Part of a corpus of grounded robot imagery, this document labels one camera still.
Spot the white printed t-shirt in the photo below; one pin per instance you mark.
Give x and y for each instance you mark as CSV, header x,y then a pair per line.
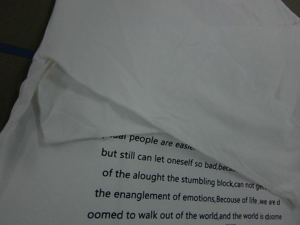
x,y
157,112

